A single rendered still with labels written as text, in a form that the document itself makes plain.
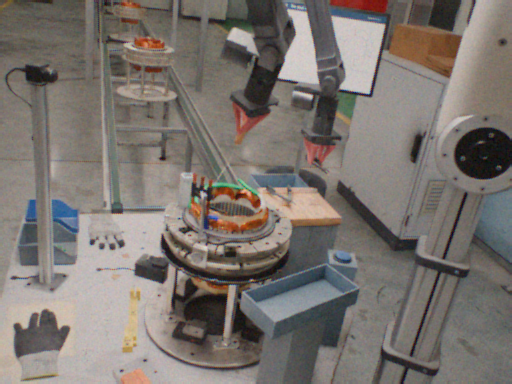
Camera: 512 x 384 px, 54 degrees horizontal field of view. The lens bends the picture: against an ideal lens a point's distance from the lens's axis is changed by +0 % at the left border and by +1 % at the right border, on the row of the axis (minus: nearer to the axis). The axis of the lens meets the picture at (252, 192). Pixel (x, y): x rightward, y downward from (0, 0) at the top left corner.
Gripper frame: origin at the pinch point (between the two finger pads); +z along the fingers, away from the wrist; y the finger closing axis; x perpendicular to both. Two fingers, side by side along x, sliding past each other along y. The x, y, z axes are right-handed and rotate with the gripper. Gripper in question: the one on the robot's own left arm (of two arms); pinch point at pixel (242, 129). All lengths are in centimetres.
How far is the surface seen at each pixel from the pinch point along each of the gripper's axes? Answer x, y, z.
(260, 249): 20.8, 6.7, 17.1
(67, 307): -10, 32, 59
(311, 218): 18.1, -21.6, 23.9
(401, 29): -81, -276, 48
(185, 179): -5.2, 7.5, 17.4
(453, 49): -43, -282, 42
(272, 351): 38, 14, 30
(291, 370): 43, 13, 31
